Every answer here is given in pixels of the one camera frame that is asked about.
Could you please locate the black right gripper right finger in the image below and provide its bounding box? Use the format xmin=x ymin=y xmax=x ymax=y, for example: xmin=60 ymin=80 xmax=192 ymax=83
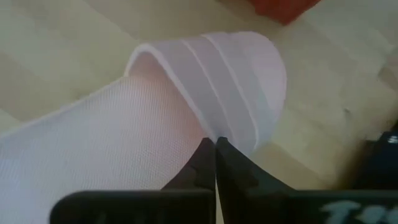
xmin=215 ymin=136 xmax=295 ymax=200

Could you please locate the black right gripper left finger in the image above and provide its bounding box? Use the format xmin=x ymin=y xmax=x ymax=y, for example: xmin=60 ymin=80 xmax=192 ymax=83
xmin=160 ymin=138 xmax=216 ymax=191

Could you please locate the red plastic bin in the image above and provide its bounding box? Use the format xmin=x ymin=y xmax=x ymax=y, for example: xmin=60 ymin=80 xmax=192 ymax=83
xmin=247 ymin=0 xmax=323 ymax=26

